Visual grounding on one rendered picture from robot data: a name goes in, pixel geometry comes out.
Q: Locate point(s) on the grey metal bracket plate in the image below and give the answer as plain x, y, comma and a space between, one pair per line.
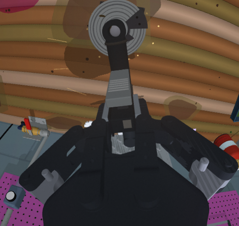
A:
38, 121

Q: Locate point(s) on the red and white cylinder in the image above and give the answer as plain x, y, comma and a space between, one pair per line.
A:
228, 145

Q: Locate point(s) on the grey round test stub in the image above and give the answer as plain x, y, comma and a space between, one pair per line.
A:
97, 24

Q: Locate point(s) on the black stop block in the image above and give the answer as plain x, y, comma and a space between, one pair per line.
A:
139, 19

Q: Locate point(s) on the grey pipe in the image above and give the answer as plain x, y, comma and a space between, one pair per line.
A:
38, 151

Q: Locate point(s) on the grey rod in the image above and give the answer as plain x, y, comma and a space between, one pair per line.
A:
5, 217

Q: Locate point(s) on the blue box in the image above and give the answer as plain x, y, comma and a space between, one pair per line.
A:
235, 111

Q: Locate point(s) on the light grey pin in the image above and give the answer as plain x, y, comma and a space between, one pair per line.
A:
115, 30

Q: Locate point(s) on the blue-grey box with white button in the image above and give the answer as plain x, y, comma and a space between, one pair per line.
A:
15, 198

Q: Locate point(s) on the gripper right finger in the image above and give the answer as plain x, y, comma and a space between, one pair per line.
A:
186, 141

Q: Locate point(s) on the purple perforated board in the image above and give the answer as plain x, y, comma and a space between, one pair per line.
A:
20, 216

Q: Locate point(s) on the rough grey metal plate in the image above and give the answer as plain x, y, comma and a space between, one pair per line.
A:
117, 145

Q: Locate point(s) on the grey ribbed block with peg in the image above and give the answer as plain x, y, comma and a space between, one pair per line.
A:
207, 181

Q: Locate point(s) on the small black latch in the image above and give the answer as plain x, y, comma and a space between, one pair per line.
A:
129, 37

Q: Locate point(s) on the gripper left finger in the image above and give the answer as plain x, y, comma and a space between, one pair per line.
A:
56, 151

